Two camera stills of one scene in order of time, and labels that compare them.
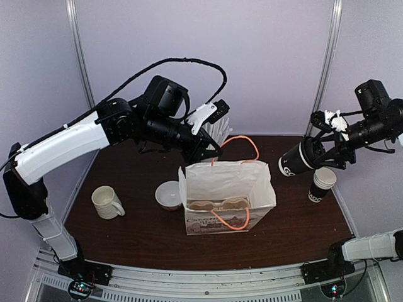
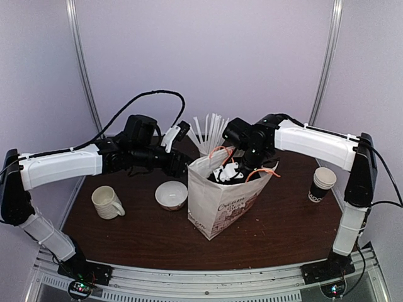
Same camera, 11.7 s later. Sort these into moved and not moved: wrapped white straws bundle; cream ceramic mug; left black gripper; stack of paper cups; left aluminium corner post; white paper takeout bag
Moved: white paper takeout bag; left black gripper
Not moved: stack of paper cups; left aluminium corner post; wrapped white straws bundle; cream ceramic mug
